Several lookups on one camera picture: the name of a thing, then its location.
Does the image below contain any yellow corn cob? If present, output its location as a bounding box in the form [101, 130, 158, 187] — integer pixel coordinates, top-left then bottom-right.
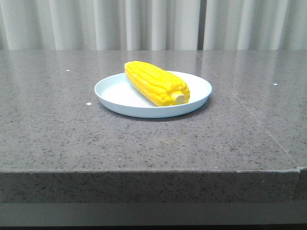
[124, 61, 190, 106]

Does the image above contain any light blue round plate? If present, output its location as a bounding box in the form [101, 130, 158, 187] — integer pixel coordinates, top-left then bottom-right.
[94, 71, 212, 118]

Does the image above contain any white pleated curtain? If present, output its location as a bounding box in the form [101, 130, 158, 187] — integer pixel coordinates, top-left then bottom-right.
[0, 0, 307, 50]

